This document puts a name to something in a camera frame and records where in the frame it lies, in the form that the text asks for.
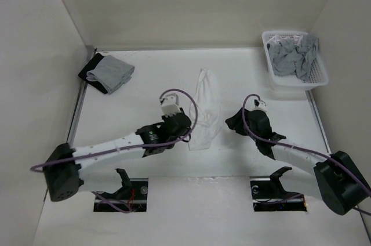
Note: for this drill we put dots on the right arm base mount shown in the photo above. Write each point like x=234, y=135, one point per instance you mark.
x=268, y=194

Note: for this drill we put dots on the white plastic basket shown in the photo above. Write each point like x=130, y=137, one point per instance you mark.
x=318, y=74

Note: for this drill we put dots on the crumpled grey tank top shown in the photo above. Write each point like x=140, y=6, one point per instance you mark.
x=289, y=59

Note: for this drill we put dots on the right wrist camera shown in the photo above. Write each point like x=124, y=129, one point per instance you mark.
x=260, y=105

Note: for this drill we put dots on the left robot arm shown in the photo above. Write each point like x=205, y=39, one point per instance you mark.
x=66, y=170

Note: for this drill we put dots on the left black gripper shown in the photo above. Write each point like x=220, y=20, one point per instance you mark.
x=166, y=119

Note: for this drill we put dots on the white front cover board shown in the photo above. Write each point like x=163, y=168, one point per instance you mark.
x=195, y=211

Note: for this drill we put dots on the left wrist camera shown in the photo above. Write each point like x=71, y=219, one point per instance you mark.
x=170, y=104

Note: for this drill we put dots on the pale pink tank top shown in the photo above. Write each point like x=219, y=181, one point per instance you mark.
x=295, y=39

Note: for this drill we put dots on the folded black tank top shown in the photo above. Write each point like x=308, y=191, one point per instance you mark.
x=91, y=65

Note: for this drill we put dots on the right aluminium table rail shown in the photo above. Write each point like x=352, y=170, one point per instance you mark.
x=319, y=123

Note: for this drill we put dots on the folded grey tank top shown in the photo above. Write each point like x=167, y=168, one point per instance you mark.
x=112, y=73

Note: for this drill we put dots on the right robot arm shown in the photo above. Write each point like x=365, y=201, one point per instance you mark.
x=334, y=178

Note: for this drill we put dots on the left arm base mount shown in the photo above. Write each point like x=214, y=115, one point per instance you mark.
x=131, y=196

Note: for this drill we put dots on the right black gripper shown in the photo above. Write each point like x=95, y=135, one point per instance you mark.
x=234, y=123

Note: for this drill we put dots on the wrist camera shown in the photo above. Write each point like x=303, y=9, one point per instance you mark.
x=260, y=105
x=170, y=104

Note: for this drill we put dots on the left aluminium table rail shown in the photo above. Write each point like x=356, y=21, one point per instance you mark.
x=73, y=119

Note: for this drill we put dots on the white tank top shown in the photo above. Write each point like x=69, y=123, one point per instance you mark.
x=207, y=111

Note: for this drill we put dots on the aluminium table rail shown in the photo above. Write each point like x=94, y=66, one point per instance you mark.
x=73, y=119
x=319, y=123

